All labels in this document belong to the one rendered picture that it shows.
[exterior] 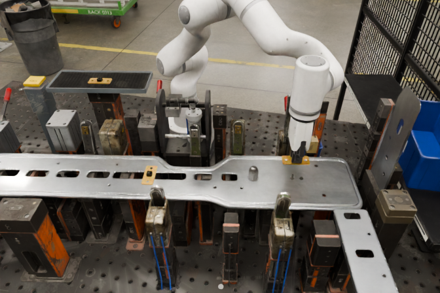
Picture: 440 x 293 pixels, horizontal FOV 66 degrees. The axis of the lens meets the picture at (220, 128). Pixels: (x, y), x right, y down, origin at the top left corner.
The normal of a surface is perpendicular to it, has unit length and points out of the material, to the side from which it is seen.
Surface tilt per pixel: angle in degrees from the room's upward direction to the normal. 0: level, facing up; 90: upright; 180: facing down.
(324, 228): 0
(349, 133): 0
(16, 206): 0
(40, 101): 90
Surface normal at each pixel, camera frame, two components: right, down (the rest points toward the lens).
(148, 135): -0.04, 0.62
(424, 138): 0.00, -0.79
